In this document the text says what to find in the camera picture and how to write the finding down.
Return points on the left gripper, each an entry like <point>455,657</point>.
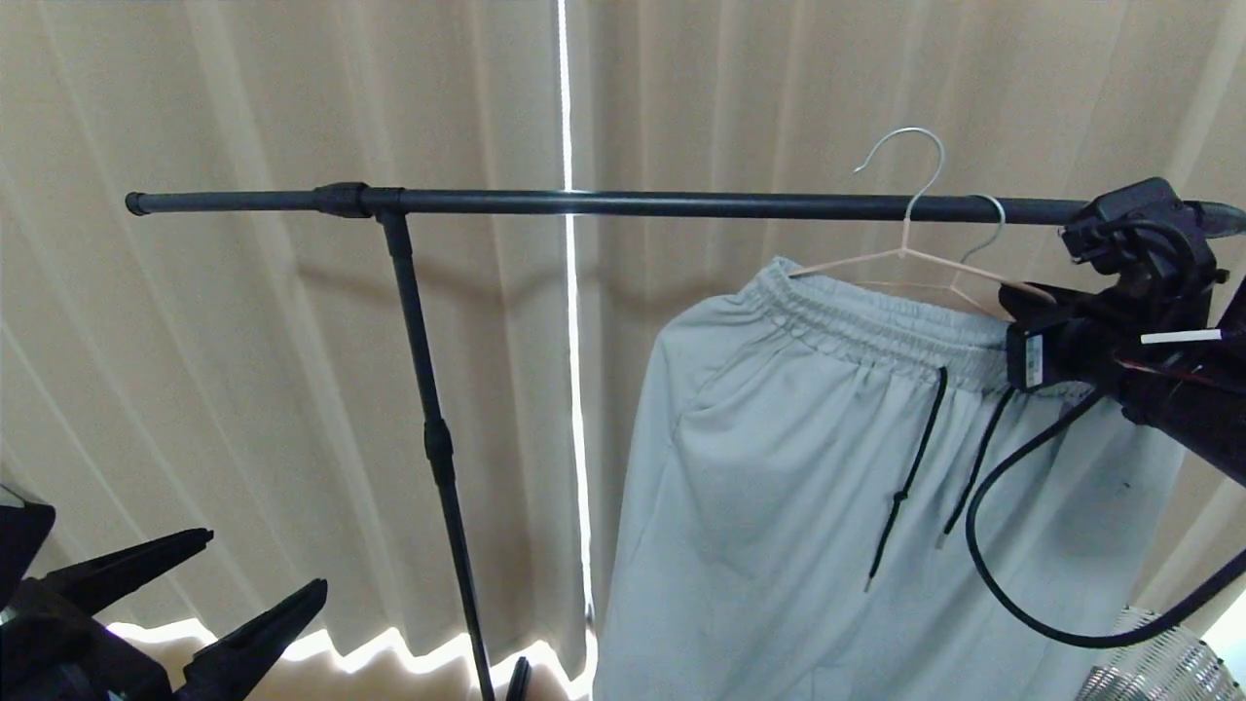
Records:
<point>68,662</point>

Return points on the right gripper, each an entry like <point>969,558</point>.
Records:
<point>1090,341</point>

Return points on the pink clothes hanger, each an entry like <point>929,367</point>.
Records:
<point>847,263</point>
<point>1002,222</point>

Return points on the pale grey shorts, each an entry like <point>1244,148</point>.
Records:
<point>779,487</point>

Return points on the white laundry basket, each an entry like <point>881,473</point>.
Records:
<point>1158,662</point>

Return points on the black clothes rack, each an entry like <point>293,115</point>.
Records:
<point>584,202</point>

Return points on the beige curtain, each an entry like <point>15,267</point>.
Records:
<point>243,97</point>

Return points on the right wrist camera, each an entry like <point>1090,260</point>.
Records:
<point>1139,219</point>

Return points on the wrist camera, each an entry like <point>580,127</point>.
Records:
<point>19,535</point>
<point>1139,219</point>

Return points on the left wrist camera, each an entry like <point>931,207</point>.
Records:
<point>19,535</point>

